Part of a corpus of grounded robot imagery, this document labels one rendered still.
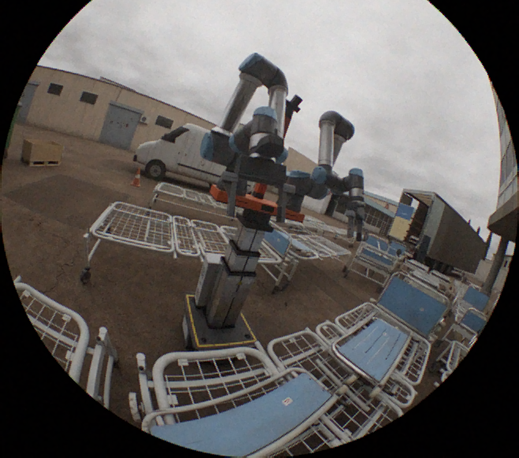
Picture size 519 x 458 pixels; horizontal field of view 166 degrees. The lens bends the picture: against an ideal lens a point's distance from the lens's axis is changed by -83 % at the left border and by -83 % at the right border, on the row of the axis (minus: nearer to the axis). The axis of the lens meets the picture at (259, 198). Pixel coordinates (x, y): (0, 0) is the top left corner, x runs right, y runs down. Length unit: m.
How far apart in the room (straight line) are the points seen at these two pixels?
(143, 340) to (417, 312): 2.28
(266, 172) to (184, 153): 6.63
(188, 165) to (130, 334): 6.37
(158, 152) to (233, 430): 6.95
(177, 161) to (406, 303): 7.17
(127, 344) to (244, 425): 0.96
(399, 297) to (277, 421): 1.60
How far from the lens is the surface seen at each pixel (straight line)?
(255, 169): 0.44
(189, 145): 7.07
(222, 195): 0.77
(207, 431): 0.75
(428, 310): 2.04
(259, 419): 0.80
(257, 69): 0.81
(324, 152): 0.89
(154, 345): 1.46
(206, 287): 1.24
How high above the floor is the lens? 1.26
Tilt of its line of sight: 6 degrees down
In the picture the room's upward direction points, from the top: 20 degrees clockwise
